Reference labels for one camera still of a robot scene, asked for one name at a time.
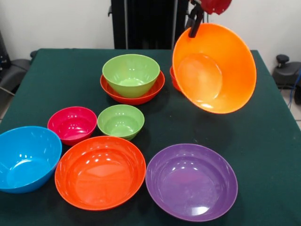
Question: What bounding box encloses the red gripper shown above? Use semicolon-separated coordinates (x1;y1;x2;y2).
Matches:
185;0;233;39

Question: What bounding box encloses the large orange bowl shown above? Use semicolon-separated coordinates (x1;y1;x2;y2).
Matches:
172;23;257;115

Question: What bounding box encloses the large green bowl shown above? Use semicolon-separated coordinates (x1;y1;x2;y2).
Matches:
102;54;161;98

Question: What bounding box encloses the large red bowl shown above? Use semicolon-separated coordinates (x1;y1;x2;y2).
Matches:
54;136;147;211
100;70;166;106

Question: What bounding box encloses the small red bowl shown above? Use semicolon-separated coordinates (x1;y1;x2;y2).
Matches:
169;65;182;92

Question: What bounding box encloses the small green bowl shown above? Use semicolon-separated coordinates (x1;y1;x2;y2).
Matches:
97;104;145;141

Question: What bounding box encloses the dark green table cloth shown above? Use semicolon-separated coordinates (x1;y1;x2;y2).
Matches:
0;48;301;226

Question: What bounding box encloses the pink bowl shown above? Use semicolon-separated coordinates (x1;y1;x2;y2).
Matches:
47;106;98;147

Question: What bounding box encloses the purple bowl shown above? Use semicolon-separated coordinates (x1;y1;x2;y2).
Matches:
145;143;238;222

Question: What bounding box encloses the black device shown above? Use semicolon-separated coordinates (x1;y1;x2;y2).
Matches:
0;29;11;70

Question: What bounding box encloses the blue bowl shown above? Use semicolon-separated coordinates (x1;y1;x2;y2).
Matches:
0;126;63;194

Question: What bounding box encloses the blue cable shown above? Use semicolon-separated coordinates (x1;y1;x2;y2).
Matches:
286;68;301;104

